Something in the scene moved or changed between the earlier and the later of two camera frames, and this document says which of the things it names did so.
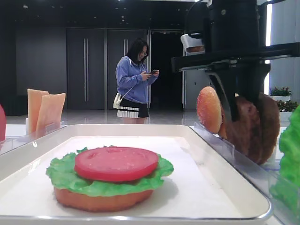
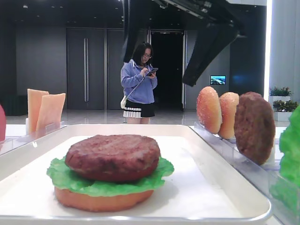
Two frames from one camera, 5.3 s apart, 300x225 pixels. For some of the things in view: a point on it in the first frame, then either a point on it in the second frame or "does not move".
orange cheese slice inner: (49, 116) does not move
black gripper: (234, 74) to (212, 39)
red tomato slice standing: (3, 124) does not move
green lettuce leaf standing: (285, 191) does not move
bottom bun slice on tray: (93, 203) does not move
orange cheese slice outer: (34, 99) does not move
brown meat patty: (242, 127) to (114, 158)
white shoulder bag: (117, 101) to (123, 102)
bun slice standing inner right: (209, 110) does not move
